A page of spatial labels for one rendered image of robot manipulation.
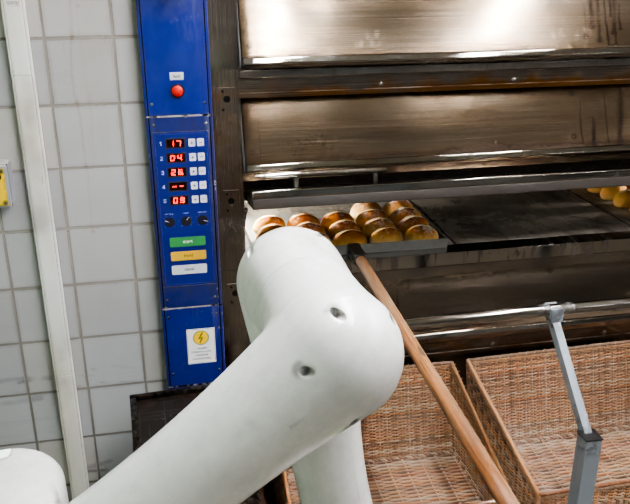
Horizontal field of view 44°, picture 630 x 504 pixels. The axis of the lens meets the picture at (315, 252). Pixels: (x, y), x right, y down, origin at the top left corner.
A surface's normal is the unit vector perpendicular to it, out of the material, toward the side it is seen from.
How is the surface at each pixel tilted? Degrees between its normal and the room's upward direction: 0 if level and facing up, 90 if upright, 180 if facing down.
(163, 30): 90
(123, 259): 90
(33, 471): 15
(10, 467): 5
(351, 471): 89
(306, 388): 73
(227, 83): 90
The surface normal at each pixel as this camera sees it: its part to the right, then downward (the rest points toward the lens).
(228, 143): 0.20, 0.36
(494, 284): 0.18, 0.02
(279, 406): -0.11, 0.04
